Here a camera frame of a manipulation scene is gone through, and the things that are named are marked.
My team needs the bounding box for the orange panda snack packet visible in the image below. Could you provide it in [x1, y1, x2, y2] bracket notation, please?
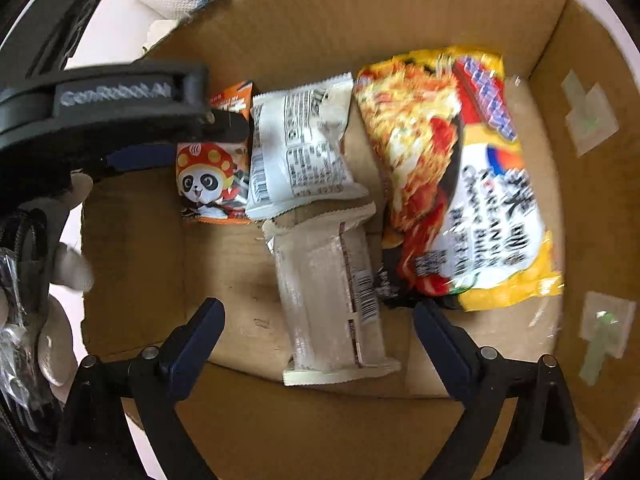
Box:
[174, 79, 255, 226]

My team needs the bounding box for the gloved left hand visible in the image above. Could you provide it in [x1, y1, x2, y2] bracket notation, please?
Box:
[1, 172, 94, 405]

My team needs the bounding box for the white snack packet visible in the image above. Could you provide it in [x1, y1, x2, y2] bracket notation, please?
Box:
[245, 73, 368, 221]

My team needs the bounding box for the cardboard box with blue print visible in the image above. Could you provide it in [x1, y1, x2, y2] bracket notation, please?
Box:
[82, 0, 639, 479]

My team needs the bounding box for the yellow instant noodle packet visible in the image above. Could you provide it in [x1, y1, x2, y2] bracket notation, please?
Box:
[354, 46, 563, 311]

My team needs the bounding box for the beige long snack packet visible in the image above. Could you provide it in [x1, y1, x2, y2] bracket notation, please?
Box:
[262, 203, 400, 387]

